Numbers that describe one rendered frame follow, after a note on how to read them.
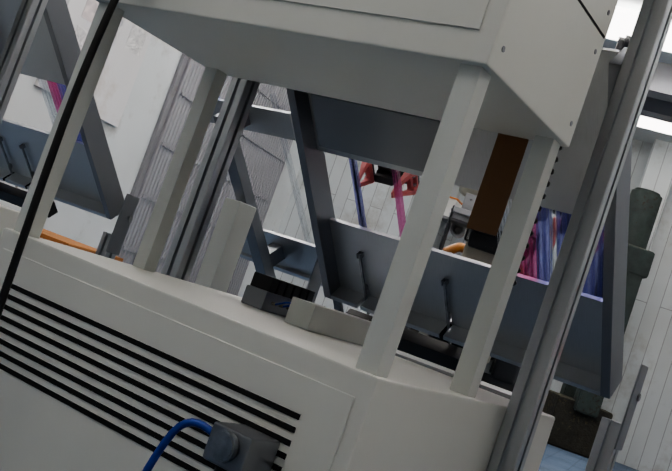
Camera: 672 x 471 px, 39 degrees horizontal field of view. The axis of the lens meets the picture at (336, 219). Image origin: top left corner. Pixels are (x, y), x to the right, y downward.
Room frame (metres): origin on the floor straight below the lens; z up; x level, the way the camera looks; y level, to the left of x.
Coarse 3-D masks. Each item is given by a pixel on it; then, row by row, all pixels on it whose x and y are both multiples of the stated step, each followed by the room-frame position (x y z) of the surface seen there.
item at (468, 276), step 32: (352, 224) 2.09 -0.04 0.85; (352, 256) 2.15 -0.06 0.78; (384, 256) 2.08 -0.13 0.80; (448, 256) 1.95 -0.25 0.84; (352, 288) 2.21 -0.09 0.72; (448, 288) 2.01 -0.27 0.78; (480, 288) 1.95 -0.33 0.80; (512, 288) 1.89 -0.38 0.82; (544, 288) 1.84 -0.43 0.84; (512, 320) 1.94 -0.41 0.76; (576, 320) 1.83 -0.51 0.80; (576, 352) 1.88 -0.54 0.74
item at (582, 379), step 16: (352, 304) 2.18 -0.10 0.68; (368, 304) 2.17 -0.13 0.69; (416, 320) 2.10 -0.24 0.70; (432, 320) 2.09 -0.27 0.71; (448, 336) 2.04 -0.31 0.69; (464, 336) 2.03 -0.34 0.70; (496, 352) 1.98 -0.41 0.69; (512, 352) 1.97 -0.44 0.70; (560, 368) 1.91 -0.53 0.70; (576, 368) 1.91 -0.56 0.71; (576, 384) 1.88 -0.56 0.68; (592, 384) 1.87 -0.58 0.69
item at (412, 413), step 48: (0, 240) 1.46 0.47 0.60; (48, 240) 1.52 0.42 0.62; (144, 288) 1.29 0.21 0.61; (192, 288) 1.62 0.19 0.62; (240, 336) 1.19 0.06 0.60; (288, 336) 1.24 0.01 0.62; (336, 384) 1.10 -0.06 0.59; (384, 384) 1.09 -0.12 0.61; (432, 384) 1.30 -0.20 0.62; (384, 432) 1.12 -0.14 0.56; (432, 432) 1.23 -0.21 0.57; (480, 432) 1.36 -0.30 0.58
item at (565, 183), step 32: (608, 64) 1.47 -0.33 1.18; (320, 96) 1.86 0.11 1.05; (320, 128) 1.91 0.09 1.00; (352, 128) 1.85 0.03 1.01; (384, 128) 1.80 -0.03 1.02; (416, 128) 1.75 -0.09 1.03; (576, 128) 1.58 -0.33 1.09; (384, 160) 1.85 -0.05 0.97; (416, 160) 1.80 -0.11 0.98; (480, 160) 1.75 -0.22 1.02; (576, 160) 1.62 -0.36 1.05; (512, 192) 1.75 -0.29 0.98; (544, 192) 1.70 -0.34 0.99; (576, 192) 1.66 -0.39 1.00
